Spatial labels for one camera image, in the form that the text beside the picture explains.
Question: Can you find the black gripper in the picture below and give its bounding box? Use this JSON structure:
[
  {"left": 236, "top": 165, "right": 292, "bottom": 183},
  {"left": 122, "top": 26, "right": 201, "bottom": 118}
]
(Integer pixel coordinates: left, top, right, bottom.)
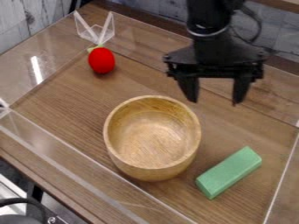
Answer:
[{"left": 162, "top": 27, "right": 268, "bottom": 105}]

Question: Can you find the brown wooden bowl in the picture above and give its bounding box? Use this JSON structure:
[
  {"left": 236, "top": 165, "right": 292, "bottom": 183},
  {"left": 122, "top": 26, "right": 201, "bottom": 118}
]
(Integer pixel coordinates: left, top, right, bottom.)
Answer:
[{"left": 102, "top": 95, "right": 201, "bottom": 182}]

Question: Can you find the green rectangular block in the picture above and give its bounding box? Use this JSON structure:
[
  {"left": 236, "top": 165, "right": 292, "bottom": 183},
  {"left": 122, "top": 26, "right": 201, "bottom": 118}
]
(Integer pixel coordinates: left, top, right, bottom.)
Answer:
[{"left": 194, "top": 146, "right": 262, "bottom": 200}]

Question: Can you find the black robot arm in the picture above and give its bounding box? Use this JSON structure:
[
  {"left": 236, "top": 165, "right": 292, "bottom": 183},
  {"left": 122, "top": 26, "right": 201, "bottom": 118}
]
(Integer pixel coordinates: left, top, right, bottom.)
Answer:
[{"left": 162, "top": 0, "right": 269, "bottom": 104}]

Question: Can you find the red plush strawberry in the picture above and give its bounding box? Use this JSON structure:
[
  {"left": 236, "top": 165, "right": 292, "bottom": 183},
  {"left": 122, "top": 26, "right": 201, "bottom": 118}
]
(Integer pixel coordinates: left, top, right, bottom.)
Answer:
[{"left": 88, "top": 45, "right": 116, "bottom": 74}]

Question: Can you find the clear acrylic corner bracket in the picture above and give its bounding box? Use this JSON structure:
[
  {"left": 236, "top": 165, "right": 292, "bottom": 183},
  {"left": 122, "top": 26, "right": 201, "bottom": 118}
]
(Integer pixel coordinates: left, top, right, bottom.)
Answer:
[{"left": 73, "top": 10, "right": 114, "bottom": 46}]

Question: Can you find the black cable lower left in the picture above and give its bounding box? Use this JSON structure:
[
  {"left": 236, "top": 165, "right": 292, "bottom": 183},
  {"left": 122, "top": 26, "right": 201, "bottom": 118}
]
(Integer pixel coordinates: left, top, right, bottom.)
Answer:
[{"left": 0, "top": 197, "right": 48, "bottom": 224}]

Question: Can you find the black table leg frame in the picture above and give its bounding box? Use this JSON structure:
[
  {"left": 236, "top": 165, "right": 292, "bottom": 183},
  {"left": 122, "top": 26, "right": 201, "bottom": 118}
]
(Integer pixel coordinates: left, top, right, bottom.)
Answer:
[{"left": 25, "top": 182, "right": 69, "bottom": 224}]

